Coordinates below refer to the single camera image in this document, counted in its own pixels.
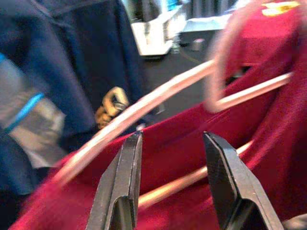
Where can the navy blue shirt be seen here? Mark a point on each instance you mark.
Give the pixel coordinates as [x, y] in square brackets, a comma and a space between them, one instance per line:
[84, 60]

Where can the red shirt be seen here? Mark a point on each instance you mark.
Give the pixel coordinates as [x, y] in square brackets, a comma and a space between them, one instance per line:
[180, 155]

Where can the white slotted plastic basket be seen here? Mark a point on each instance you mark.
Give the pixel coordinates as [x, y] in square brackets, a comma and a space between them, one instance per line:
[153, 36]

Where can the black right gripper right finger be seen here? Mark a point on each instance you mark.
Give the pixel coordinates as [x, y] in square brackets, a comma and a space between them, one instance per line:
[239, 196]

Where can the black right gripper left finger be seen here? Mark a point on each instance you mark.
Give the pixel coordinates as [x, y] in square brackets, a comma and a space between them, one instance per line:
[120, 187]

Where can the pink plastic hanger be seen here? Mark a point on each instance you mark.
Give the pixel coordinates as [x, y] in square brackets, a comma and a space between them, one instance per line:
[172, 186]

